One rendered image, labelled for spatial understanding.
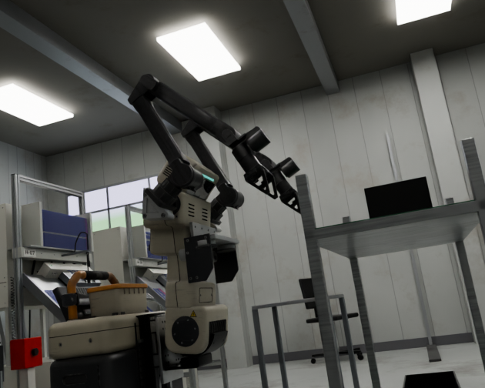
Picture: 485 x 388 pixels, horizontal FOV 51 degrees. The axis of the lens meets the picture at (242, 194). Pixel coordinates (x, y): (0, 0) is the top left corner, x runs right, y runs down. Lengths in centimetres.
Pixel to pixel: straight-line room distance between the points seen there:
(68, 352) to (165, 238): 51
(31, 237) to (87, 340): 210
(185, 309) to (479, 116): 638
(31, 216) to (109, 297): 198
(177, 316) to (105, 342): 25
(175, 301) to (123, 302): 24
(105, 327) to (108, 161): 737
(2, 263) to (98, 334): 212
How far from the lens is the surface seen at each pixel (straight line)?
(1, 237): 389
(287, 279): 752
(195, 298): 183
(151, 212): 176
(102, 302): 200
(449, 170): 720
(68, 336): 188
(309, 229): 133
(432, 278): 732
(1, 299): 385
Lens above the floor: 77
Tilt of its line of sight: 13 degrees up
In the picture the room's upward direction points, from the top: 8 degrees counter-clockwise
